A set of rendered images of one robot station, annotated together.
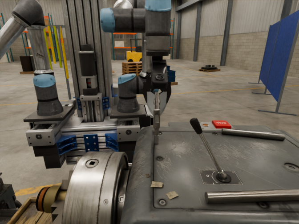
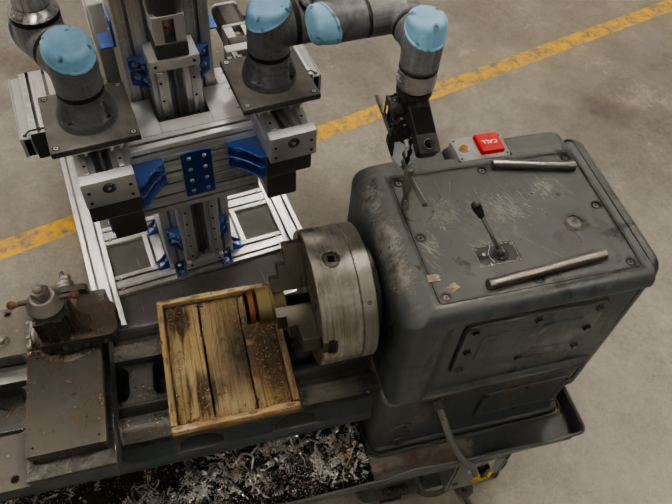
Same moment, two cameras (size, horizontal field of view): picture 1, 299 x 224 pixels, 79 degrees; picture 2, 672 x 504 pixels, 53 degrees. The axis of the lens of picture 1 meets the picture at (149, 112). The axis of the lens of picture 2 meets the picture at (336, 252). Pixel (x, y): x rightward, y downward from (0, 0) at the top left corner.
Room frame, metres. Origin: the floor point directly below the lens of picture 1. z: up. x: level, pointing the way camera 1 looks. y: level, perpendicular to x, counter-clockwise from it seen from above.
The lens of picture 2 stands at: (-0.34, 0.46, 2.38)
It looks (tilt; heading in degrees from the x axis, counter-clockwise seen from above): 53 degrees down; 339
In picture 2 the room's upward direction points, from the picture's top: 6 degrees clockwise
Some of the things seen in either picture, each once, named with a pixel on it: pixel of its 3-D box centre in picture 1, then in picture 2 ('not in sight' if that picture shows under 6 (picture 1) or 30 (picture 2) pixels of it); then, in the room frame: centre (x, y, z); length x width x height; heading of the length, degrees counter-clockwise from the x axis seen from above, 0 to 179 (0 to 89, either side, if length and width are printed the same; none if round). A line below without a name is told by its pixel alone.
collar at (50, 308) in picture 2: not in sight; (43, 299); (0.56, 0.77, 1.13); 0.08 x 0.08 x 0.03
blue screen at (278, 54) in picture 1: (272, 58); not in sight; (6.06, -3.97, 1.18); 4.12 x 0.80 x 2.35; 156
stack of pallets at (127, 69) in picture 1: (134, 69); not in sight; (10.19, 0.81, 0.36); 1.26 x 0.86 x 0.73; 116
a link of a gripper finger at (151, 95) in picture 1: (151, 101); (393, 147); (0.60, -0.01, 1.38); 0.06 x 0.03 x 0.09; 178
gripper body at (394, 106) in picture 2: (157, 70); (409, 106); (0.61, -0.03, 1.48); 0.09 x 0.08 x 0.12; 178
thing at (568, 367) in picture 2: not in sight; (436, 376); (0.47, -0.24, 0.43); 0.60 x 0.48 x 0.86; 88
